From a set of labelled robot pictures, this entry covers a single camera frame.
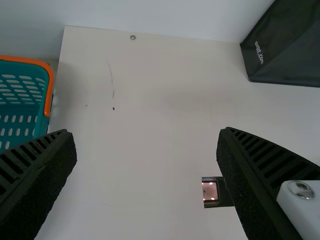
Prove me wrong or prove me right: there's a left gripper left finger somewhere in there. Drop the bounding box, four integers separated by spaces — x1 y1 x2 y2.
0 128 77 240

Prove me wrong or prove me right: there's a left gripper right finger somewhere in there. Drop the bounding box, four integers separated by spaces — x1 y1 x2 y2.
215 126 320 240

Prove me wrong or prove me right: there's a small square scanner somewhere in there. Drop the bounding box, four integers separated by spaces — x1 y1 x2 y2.
200 175 235 209

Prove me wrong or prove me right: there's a teal shopping basket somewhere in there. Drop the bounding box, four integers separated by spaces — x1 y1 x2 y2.
0 54 55 155

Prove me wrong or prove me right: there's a dark grey bag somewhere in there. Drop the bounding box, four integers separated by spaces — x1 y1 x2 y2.
239 0 320 89

